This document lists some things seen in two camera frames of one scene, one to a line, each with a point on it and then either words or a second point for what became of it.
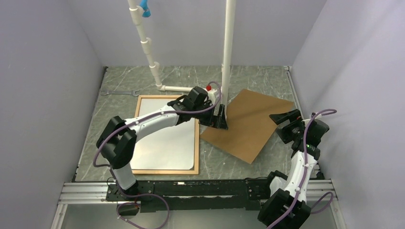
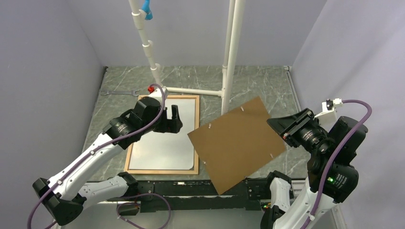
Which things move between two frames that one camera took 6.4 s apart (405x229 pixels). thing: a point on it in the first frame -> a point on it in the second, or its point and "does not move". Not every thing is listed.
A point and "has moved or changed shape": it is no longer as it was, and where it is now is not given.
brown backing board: x=249 y=123 has moved or changed shape
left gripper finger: x=222 y=123 -> x=176 y=121
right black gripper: x=294 y=118 -> x=285 y=124
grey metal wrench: x=105 y=92 does not move
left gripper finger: x=214 y=121 -> x=173 y=127
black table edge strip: x=195 y=195 does not move
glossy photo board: x=171 y=149 does not move
